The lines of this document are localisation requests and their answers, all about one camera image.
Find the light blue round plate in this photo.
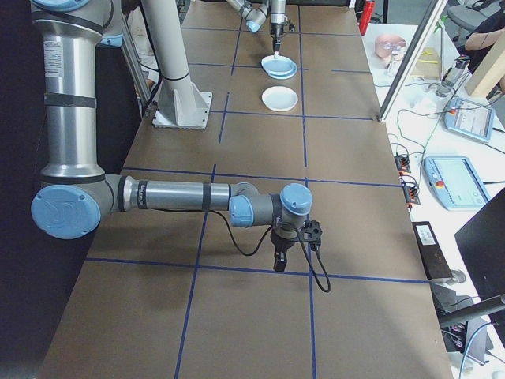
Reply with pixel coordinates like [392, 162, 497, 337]
[260, 54, 296, 77]
[266, 58, 299, 81]

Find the white round plate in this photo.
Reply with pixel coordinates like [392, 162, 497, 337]
[260, 85, 298, 113]

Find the red bottle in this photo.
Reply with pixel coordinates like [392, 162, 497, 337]
[359, 0, 376, 37]

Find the pink head model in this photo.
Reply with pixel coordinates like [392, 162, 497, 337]
[374, 32, 408, 61]

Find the clear glass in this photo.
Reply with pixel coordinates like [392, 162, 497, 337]
[384, 47, 400, 78]

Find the person in white shirt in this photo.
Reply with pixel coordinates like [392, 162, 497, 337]
[122, 0, 161, 90]

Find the black orange connector block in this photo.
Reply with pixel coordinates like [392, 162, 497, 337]
[394, 152, 413, 175]
[401, 182, 421, 207]

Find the black box with white label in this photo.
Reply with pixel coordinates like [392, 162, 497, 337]
[411, 220, 455, 282]

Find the cardboard box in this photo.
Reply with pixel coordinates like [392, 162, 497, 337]
[410, 47, 443, 81]

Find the white crumpled tissue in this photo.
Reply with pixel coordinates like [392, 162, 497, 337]
[410, 96, 437, 116]

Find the white desk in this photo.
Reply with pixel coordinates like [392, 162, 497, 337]
[361, 21, 505, 379]

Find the silver clamp knob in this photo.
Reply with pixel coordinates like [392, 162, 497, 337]
[429, 269, 468, 287]

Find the glass jar device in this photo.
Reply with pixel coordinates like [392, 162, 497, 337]
[435, 54, 472, 98]

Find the grey blue teach pendant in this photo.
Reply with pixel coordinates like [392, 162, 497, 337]
[422, 156, 493, 212]
[443, 96, 497, 144]

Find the grey office chair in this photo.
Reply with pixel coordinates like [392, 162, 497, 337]
[447, 0, 488, 43]

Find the black monitor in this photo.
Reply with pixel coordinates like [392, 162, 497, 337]
[454, 188, 505, 302]

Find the person in black shirt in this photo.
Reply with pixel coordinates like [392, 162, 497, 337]
[463, 15, 505, 74]

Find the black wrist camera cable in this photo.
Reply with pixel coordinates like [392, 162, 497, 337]
[204, 208, 333, 295]

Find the aluminium corner post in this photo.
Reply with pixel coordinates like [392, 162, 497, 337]
[376, 0, 451, 123]

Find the aluminium frame bar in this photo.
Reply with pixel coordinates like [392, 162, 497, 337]
[120, 23, 157, 118]

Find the black frame cover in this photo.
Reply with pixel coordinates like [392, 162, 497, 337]
[0, 0, 153, 379]

